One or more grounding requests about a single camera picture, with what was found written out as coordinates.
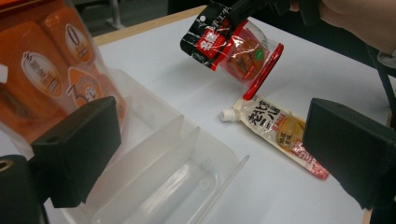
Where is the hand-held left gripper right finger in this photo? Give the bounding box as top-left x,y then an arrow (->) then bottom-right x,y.
302,97 -> 396,210

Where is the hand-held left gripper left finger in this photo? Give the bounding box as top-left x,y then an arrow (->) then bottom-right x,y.
31,96 -> 122,209

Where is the black and red snack packet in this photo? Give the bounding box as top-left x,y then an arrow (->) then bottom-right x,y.
179,0 -> 285,101

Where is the white spouted sauce pouch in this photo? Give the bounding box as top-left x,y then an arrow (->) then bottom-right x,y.
219,95 -> 330,180

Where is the large orange snack packet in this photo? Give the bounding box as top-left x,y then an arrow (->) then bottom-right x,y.
0,0 -> 127,157

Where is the translucent plastic container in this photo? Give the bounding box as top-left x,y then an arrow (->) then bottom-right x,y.
43,68 -> 250,224

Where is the grey metal stand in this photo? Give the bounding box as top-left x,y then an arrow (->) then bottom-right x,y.
105,0 -> 126,31

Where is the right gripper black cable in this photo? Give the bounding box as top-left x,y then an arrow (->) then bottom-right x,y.
365,43 -> 396,129

